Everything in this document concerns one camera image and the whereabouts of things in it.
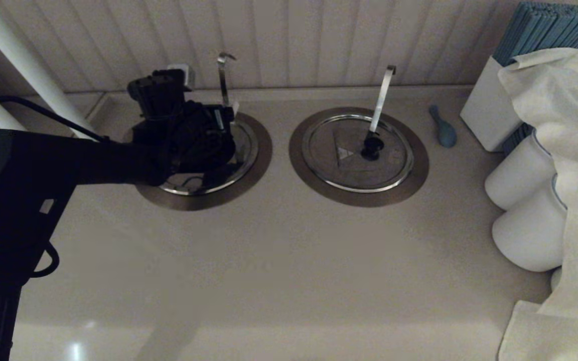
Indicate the white cylindrical cup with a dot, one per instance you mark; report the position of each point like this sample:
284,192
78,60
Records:
527,235
515,175

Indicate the blue plastic rice paddle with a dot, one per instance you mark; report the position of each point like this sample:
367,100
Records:
446,134

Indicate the white woven cloth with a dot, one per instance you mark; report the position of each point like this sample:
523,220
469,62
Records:
570,125

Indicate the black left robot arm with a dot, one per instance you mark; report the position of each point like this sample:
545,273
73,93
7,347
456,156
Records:
43,160

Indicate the white rectangular holder box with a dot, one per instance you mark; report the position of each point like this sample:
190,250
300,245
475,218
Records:
485,114

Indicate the blue ribbed object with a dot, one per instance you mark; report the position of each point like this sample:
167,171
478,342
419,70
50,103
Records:
517,140

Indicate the blue sticks bundle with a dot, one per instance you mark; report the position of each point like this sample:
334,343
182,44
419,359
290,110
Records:
542,29

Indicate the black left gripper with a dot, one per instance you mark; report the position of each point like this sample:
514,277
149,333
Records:
201,135

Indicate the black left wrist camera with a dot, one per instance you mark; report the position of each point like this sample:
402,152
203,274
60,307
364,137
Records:
156,95

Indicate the round steel hinged lid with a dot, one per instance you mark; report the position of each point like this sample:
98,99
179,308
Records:
246,150
389,165

